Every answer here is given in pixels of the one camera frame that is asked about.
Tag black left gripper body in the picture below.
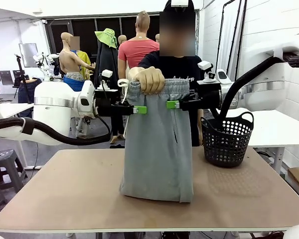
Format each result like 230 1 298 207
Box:
95 96 119 117

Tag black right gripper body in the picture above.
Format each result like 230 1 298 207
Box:
197 83 222 111

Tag grey training pants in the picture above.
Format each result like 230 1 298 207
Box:
118 78 195 203

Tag person's right hand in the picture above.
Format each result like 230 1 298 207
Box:
128 66 165 95

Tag person in dark t-shirt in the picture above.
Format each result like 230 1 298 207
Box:
138 0 205 147

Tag mannequin in black coat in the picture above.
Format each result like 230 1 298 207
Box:
94 42 120 88

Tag yellow garment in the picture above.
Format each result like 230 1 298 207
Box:
75 50 92 81

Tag black perforated plastic basket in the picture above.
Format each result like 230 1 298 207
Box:
200 112 255 168

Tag bare torso mannequin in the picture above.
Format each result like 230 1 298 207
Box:
58 31 82 84

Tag mannequin in red shirt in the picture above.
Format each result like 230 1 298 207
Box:
117 10 160 83

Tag green sun hat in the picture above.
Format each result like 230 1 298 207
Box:
94 27 119 49

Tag small white background robot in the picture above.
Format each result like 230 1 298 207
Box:
32 51 60 82

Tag dark blue jeans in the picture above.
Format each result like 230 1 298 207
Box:
17 78 42 105

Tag black tripod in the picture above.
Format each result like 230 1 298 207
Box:
13 54 31 101

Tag grey plastic stool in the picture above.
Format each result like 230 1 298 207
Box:
0 148 28 221

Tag black right arm cable sleeve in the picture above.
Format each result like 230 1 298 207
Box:
210 51 299 120

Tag black arm cable sleeve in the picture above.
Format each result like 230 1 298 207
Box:
0 116 113 145
210 51 299 120

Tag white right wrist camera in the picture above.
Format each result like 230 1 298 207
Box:
197 60 215 83

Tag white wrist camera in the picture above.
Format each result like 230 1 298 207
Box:
197 60 215 83
97 69 118 92

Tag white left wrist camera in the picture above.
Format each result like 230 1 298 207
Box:
97 69 118 92

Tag black left arm cable sleeve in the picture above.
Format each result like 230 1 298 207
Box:
0 116 113 145

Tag grey wall board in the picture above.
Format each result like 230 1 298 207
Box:
18 43 38 68

